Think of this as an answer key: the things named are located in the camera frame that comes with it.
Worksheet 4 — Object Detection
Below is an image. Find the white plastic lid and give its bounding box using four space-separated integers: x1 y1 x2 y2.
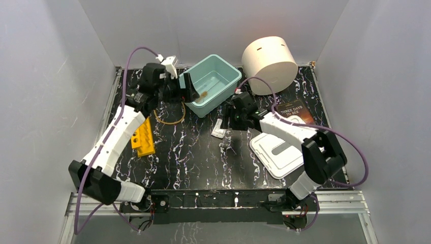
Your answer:
250 133 303 179

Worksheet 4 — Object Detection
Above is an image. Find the teal plastic bin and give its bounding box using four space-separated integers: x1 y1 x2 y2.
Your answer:
184 54 242 118

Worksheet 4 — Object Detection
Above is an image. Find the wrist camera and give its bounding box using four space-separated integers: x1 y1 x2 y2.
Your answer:
234 88 243 96
156 54 178 79

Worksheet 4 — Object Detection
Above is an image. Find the yellow test tube rack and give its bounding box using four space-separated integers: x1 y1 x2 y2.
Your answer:
131 118 155 158

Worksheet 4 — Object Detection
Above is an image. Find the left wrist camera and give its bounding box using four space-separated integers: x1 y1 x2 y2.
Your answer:
156 54 178 79

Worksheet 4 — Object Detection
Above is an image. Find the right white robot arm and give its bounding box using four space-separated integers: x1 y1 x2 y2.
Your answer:
221 90 347 210

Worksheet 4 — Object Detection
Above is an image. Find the aluminium frame rail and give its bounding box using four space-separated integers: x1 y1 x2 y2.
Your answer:
65 190 370 216

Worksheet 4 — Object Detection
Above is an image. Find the dark book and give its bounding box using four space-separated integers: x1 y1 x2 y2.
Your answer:
276 99 315 125

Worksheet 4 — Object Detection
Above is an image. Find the cream cylindrical container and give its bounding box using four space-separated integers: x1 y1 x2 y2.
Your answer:
241 36 298 96

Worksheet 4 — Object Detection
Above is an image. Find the clear plastic packet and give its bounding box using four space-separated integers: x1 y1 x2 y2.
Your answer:
211 118 226 139

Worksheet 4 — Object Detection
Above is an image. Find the tan rubber tube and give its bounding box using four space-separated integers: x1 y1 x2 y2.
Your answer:
153 102 186 125

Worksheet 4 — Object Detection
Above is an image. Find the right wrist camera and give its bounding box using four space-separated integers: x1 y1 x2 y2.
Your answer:
234 88 243 96

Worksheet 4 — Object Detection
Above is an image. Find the test tube brush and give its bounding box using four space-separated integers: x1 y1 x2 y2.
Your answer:
195 82 222 104

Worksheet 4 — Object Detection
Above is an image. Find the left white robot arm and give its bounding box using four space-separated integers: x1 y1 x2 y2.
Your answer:
68 63 199 211

